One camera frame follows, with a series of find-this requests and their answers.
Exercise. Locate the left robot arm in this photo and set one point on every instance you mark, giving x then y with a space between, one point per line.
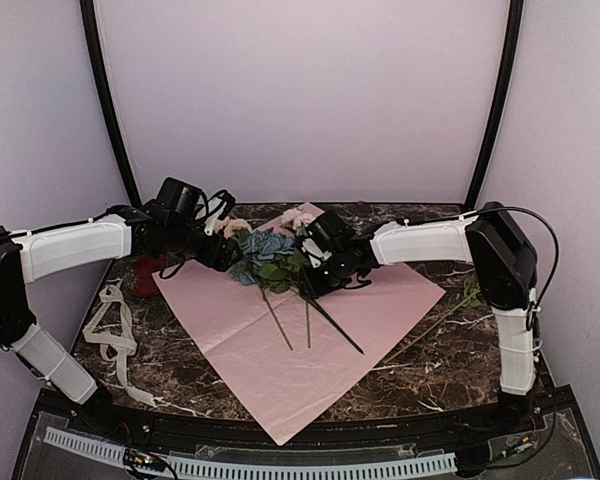
29 255

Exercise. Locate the white printed ribbon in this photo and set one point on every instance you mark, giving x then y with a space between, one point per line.
116 347

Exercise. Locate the black front rail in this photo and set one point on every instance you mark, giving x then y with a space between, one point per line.
374 412

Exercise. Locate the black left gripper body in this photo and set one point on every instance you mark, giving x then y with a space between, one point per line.
208 256

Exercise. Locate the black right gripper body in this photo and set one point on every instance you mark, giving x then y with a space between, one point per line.
336 274

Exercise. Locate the purple and pink wrapping paper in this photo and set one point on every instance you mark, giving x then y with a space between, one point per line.
283 360

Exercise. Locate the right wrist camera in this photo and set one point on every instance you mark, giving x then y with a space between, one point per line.
326 235

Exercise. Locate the pink fake flower stem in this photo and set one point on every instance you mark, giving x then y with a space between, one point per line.
295 220

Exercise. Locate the green fake leaf stem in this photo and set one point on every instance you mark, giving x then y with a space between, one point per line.
469 298

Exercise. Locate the white fake flower stem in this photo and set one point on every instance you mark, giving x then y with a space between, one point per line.
229 227

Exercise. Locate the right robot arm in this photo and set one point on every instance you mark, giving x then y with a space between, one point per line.
489 240

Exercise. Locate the blue fake flower stem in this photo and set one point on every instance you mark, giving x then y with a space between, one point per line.
275 265

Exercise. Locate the grey cable duct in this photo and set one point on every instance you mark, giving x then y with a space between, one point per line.
233 463

